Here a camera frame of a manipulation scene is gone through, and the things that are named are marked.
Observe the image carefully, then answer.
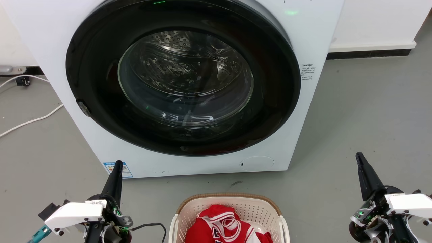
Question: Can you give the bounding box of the blue energy label sticker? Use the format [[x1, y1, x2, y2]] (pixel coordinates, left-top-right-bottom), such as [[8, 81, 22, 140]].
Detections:
[[103, 162, 134, 178]]

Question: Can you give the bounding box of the black skirting strip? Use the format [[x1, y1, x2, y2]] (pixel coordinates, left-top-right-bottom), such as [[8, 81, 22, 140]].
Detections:
[[326, 49, 412, 60]]

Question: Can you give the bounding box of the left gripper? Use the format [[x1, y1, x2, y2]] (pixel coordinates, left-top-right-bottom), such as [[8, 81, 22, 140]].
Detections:
[[84, 160, 134, 243]]

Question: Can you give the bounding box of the white woven laundry basket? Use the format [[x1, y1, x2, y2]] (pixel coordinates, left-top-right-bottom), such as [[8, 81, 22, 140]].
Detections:
[[168, 193, 291, 243]]

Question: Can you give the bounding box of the white text sticker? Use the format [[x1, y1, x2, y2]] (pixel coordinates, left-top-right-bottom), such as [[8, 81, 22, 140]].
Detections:
[[300, 63, 317, 81]]

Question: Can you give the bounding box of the silver metal floor plate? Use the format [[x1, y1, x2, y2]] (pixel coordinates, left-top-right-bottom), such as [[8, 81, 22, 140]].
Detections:
[[0, 65, 27, 75]]

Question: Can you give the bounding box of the grey washer door latch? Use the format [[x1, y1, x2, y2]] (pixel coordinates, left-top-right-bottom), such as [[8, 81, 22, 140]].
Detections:
[[76, 99, 91, 117]]

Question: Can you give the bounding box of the white front-load washing machine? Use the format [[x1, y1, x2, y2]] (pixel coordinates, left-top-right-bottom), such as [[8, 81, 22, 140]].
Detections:
[[2, 0, 345, 179]]

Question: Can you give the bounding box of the black round washer door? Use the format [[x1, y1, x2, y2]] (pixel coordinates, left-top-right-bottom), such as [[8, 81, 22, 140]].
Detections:
[[66, 0, 301, 157]]

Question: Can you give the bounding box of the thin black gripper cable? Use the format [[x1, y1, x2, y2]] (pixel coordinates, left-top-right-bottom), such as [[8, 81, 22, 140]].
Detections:
[[130, 223, 167, 243]]

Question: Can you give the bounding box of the round white filter cover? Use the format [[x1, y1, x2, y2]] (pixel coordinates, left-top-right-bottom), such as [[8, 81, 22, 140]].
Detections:
[[240, 156, 274, 172]]

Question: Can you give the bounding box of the red and white garment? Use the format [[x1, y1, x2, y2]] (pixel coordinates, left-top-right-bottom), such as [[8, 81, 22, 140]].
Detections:
[[185, 204, 274, 243]]

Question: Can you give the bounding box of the white power cable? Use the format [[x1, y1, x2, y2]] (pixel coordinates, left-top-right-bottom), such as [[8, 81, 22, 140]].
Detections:
[[0, 74, 50, 89], [0, 104, 64, 138]]

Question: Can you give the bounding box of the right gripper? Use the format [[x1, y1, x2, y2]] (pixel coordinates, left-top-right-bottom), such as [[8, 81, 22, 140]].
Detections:
[[349, 152, 405, 243]]

